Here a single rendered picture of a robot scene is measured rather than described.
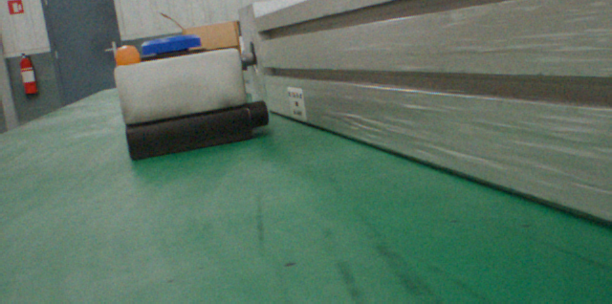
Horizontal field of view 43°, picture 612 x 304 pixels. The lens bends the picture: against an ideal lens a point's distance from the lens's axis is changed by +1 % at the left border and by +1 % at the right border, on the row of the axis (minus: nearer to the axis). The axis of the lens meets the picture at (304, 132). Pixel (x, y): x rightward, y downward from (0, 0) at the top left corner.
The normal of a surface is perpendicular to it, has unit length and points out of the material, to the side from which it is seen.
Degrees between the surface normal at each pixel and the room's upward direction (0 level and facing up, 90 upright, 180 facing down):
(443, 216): 0
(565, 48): 90
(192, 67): 90
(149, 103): 90
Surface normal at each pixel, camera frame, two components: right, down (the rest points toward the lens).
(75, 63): 0.15, 0.10
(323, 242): -0.15, -0.98
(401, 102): -0.96, 0.18
